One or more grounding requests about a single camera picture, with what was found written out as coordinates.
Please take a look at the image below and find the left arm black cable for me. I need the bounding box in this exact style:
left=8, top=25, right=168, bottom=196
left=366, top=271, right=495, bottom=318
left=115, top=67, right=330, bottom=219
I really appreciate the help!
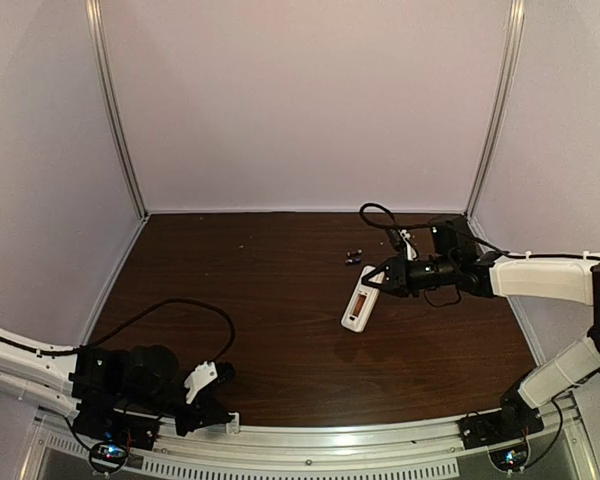
left=72, top=298, right=237, bottom=361

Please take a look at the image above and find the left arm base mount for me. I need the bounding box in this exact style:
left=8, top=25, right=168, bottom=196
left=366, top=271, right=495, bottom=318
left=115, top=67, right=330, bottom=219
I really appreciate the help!
left=65, top=411, right=160, bottom=477

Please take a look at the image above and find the white remote control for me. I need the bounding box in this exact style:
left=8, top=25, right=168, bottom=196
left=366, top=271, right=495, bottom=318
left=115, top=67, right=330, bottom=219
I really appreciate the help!
left=341, top=265, right=380, bottom=333

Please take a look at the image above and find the left aluminium corner post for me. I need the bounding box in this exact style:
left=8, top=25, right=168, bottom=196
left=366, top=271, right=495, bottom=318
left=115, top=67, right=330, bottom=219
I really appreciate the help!
left=85, top=0, right=148, bottom=220

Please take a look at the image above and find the white battery cover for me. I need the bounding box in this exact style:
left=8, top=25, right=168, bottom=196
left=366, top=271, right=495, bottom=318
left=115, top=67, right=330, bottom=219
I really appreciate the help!
left=225, top=412, right=240, bottom=435

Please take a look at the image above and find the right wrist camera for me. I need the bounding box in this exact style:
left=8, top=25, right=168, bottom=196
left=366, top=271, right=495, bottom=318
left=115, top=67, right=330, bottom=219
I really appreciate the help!
left=386, top=229, right=419, bottom=261

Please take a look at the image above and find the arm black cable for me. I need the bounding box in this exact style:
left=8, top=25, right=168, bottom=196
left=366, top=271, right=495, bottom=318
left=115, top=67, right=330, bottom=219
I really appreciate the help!
left=72, top=298, right=237, bottom=361
left=358, top=201, right=600, bottom=261

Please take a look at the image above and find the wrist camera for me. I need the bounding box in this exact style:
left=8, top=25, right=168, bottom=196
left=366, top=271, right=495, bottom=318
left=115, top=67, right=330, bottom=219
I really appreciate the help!
left=183, top=361, right=236, bottom=404
left=386, top=229, right=419, bottom=261

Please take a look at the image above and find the right aluminium corner post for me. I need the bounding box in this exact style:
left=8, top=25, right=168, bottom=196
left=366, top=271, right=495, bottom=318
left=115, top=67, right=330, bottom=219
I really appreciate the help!
left=465, top=0, right=526, bottom=218

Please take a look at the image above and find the aluminium corner post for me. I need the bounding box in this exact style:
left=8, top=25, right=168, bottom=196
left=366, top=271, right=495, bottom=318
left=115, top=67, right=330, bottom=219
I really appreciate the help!
left=465, top=0, right=526, bottom=218
left=85, top=0, right=148, bottom=220

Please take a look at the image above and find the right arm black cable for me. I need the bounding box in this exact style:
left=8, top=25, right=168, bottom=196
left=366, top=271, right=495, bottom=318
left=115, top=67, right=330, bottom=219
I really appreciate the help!
left=358, top=201, right=600, bottom=261

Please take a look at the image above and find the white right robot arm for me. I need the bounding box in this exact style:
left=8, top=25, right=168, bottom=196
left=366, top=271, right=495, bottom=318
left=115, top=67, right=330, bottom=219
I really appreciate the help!
left=361, top=215, right=600, bottom=418

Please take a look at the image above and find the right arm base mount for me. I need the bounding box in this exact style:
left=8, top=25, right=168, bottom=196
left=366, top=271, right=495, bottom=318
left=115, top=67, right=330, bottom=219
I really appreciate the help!
left=457, top=383, right=544, bottom=473

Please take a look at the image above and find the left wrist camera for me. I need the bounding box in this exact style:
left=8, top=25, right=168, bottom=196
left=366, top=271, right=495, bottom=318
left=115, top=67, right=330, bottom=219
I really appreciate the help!
left=183, top=361, right=236, bottom=404

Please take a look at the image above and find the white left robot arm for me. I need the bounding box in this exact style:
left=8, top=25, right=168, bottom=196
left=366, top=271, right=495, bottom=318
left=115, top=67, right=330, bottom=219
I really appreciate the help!
left=0, top=328, right=236, bottom=446

